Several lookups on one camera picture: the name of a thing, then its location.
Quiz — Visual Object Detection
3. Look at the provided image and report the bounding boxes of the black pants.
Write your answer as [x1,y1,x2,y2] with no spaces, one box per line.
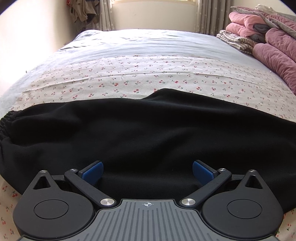
[1,89,295,212]

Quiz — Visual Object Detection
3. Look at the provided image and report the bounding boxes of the light blue bed sheet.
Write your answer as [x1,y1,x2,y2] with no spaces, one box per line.
[0,29,296,112]

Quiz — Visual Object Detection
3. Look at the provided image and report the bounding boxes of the striped folded cloth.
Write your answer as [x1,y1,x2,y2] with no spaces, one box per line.
[216,30,257,55]

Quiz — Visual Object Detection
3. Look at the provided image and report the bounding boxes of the left grey curtain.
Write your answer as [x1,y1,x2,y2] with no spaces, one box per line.
[99,0,115,31]

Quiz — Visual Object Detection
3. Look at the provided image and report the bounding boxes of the grey curtain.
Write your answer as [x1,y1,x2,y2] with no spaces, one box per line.
[195,0,231,36]
[99,0,115,31]

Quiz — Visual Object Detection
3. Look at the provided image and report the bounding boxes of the pink folded quilt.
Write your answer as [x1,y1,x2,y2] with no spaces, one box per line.
[226,6,295,93]

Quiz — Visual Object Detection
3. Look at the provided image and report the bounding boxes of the right grey curtain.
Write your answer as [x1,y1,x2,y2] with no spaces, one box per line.
[195,0,231,36]

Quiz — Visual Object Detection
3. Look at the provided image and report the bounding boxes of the hanging clothes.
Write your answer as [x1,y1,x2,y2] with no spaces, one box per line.
[66,0,100,24]

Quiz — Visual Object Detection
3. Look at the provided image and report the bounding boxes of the grey white blanket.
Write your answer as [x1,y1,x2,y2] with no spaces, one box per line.
[255,4,278,15]

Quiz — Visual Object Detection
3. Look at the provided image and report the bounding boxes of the window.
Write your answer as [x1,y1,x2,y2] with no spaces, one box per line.
[111,0,199,5]

